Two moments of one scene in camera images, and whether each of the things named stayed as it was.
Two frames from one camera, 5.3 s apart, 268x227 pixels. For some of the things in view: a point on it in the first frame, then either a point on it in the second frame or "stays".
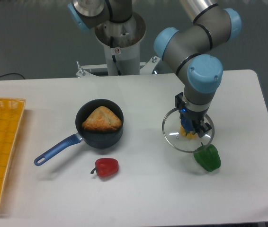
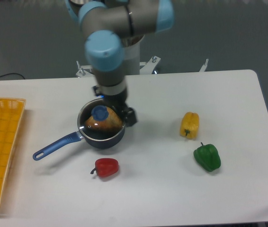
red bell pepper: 106,167 stays
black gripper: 201,127 to 119,100
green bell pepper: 209,158 stays
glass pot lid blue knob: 171,130 to 100,113
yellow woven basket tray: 1,119 stays
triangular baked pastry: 102,118 stays
